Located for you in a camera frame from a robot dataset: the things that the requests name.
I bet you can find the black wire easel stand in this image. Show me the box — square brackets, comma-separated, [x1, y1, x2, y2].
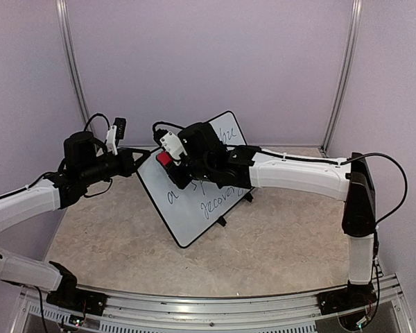
[215, 191, 254, 227]

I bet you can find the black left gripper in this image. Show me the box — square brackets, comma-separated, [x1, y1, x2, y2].
[80, 146, 150, 185]

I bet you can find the red black whiteboard eraser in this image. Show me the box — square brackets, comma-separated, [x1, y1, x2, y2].
[156, 151, 173, 168]

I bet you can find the aluminium corner post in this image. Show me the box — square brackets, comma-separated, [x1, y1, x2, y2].
[55, 0, 89, 124]
[320, 0, 363, 155]

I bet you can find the aluminium right corner post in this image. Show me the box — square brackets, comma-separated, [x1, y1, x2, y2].
[320, 0, 363, 155]

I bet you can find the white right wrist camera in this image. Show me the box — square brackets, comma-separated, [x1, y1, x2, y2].
[153, 129, 187, 165]

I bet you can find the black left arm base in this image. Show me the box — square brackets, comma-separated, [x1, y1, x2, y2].
[46, 284, 107, 316]

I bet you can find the aluminium left corner post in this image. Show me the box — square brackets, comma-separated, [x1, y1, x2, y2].
[55, 0, 89, 124]

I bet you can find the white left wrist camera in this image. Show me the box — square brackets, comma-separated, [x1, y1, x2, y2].
[105, 117, 126, 155]

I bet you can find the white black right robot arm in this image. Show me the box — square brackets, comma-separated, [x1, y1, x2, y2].
[155, 122, 377, 308]

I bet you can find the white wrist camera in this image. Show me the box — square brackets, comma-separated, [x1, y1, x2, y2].
[153, 129, 187, 165]
[105, 117, 126, 155]

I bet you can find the aluminium front rail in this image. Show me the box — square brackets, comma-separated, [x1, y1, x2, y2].
[13, 273, 413, 333]

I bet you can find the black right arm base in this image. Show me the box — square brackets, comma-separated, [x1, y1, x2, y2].
[316, 282, 377, 315]

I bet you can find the white whiteboard black frame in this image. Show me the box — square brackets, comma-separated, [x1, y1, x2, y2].
[135, 110, 253, 249]

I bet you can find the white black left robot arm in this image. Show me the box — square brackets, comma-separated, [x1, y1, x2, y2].
[0, 128, 151, 309]

